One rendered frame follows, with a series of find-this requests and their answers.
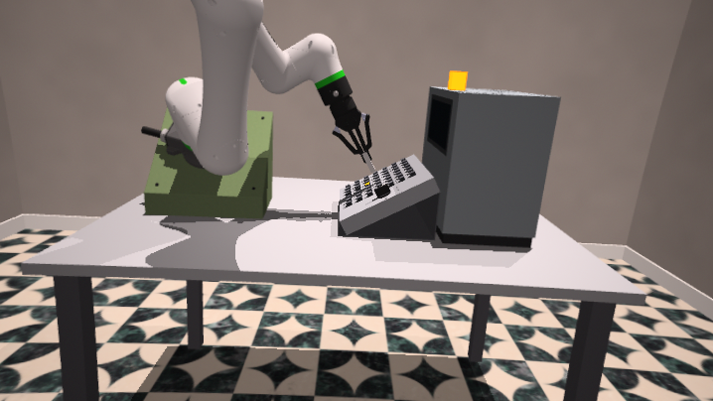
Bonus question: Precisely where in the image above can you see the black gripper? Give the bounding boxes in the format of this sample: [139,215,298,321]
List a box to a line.
[330,97,375,173]

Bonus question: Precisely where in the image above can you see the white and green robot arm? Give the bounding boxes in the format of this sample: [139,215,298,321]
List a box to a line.
[141,0,353,176]

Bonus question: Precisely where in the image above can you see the grey control console with keypad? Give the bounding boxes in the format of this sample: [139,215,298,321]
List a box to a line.
[339,71,561,248]

